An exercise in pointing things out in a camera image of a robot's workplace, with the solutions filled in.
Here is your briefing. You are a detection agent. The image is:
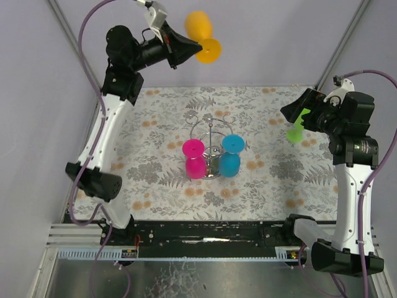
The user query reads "orange plastic wine glass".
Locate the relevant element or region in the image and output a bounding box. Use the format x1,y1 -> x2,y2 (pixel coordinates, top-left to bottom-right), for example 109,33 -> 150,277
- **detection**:
184,11 -> 222,64

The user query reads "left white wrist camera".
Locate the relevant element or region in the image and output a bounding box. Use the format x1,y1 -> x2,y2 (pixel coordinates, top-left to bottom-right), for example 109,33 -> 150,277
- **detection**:
136,0 -> 167,43

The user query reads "chrome wine glass rack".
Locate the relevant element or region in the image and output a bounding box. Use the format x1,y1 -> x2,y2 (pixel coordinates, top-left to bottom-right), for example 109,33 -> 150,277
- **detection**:
185,111 -> 234,180

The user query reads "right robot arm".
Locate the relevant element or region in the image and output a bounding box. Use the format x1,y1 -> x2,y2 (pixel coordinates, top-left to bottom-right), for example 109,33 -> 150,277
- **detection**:
280,88 -> 384,277

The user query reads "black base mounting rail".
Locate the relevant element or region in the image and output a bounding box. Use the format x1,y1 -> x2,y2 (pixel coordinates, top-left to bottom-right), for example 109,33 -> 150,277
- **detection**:
98,220 -> 302,259

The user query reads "floral patterned table mat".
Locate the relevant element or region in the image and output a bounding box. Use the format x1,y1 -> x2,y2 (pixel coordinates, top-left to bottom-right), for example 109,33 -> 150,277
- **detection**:
110,86 -> 338,220

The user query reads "right aluminium frame post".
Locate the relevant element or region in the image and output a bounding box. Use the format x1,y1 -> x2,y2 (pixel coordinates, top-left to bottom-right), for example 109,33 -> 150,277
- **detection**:
314,0 -> 372,90

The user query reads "green plastic wine glass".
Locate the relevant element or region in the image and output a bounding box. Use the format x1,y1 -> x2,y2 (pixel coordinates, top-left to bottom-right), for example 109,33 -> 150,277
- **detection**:
285,108 -> 311,143

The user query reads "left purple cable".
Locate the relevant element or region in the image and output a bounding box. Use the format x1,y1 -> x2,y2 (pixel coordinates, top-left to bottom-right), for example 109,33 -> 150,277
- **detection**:
68,0 -> 140,298

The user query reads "aluminium frame post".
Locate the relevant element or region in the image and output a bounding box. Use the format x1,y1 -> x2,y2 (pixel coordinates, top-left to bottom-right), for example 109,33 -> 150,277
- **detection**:
45,0 -> 99,86
314,0 -> 372,90

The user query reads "pink plastic wine glass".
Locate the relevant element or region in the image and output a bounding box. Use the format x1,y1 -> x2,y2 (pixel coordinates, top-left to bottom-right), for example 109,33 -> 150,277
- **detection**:
182,139 -> 207,179

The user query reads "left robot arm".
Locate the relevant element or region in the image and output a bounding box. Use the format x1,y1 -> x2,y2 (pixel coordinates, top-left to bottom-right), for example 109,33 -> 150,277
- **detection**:
65,23 -> 203,229

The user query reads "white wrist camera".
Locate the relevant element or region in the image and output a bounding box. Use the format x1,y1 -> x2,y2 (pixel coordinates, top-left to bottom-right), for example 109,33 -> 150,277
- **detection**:
323,76 -> 355,107
136,0 -> 167,43

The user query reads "left aluminium frame post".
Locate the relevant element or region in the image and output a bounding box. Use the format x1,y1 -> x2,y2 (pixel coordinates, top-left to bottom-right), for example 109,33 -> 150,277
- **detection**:
45,0 -> 99,86

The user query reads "blue plastic wine glass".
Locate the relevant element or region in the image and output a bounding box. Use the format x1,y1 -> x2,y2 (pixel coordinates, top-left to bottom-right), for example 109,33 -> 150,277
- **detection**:
219,134 -> 245,178

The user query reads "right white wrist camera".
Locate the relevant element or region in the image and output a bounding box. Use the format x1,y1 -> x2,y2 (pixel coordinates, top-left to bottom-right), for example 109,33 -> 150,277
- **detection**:
323,76 -> 355,107

